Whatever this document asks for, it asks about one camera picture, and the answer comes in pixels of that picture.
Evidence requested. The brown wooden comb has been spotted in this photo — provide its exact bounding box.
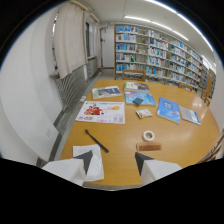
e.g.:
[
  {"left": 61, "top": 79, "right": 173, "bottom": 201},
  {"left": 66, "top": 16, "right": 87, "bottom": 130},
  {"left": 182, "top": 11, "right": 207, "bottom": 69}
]
[{"left": 135, "top": 142, "right": 162, "bottom": 152}]

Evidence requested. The white paper sheet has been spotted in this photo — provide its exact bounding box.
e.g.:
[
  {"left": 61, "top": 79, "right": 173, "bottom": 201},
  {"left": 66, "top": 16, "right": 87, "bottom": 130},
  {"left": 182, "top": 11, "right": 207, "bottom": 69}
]
[{"left": 72, "top": 143, "right": 105, "bottom": 183}]

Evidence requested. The white tape roll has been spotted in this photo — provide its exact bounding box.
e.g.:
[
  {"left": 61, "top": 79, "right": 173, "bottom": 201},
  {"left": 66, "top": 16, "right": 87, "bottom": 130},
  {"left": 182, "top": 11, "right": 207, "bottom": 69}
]
[{"left": 142, "top": 130, "right": 156, "bottom": 142}]

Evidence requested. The black stick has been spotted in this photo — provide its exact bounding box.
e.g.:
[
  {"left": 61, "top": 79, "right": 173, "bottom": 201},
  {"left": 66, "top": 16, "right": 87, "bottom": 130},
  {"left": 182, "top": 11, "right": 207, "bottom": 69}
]
[{"left": 84, "top": 128, "right": 110, "bottom": 154}]

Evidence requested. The small snack packet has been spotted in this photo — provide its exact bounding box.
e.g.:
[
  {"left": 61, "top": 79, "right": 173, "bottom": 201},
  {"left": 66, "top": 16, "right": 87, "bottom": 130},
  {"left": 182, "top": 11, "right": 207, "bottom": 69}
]
[{"left": 135, "top": 108, "right": 154, "bottom": 120}]

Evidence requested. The grey blue booklet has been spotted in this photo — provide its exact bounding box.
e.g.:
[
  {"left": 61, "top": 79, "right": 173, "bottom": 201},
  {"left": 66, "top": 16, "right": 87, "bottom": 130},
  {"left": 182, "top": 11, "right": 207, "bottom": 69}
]
[{"left": 178, "top": 105, "right": 202, "bottom": 126}]

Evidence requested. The white poster with red picture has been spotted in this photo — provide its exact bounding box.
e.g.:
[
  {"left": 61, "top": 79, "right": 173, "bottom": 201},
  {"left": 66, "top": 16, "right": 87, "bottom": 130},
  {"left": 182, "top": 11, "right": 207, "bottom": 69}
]
[{"left": 75, "top": 100, "right": 126, "bottom": 125}]

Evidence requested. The small dark blue box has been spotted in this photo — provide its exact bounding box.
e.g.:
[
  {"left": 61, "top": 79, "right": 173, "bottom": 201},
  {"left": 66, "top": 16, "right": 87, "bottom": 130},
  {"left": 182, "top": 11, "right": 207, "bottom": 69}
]
[{"left": 131, "top": 96, "right": 145, "bottom": 106}]

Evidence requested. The light blue picture book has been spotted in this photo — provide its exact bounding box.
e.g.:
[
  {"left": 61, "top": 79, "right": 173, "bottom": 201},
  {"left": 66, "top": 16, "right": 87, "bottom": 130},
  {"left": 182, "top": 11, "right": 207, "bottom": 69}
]
[{"left": 124, "top": 91, "right": 158, "bottom": 107}]

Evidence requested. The white green book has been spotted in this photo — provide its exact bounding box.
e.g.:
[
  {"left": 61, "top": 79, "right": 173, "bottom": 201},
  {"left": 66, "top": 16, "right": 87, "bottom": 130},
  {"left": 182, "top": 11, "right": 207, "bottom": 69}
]
[{"left": 123, "top": 81, "right": 151, "bottom": 94}]

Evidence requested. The grey green magazine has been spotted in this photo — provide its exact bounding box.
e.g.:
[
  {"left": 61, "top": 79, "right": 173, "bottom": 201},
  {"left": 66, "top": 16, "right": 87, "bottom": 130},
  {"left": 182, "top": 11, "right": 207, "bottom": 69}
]
[{"left": 91, "top": 85, "right": 124, "bottom": 101}]

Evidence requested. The wooden chair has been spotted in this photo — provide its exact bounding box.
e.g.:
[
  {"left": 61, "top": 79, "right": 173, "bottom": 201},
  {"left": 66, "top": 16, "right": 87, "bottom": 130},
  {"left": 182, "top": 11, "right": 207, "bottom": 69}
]
[
  {"left": 177, "top": 81, "right": 195, "bottom": 92},
  {"left": 121, "top": 68, "right": 147, "bottom": 82},
  {"left": 199, "top": 77, "right": 214, "bottom": 107}
]

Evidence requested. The large library bookshelf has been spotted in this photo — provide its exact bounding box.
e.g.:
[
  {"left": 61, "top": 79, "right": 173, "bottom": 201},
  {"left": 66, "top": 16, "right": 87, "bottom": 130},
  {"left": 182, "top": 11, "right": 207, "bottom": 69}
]
[{"left": 113, "top": 22, "right": 204, "bottom": 90}]

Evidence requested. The beige curtain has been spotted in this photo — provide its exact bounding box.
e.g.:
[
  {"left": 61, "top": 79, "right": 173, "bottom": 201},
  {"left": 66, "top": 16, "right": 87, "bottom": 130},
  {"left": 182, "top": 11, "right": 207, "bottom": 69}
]
[{"left": 53, "top": 1, "right": 89, "bottom": 80}]

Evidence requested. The wall radiator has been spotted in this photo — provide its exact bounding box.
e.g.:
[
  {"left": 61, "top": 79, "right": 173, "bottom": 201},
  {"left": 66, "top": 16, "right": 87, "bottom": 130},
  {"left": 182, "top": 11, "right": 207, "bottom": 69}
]
[{"left": 54, "top": 64, "right": 88, "bottom": 109}]

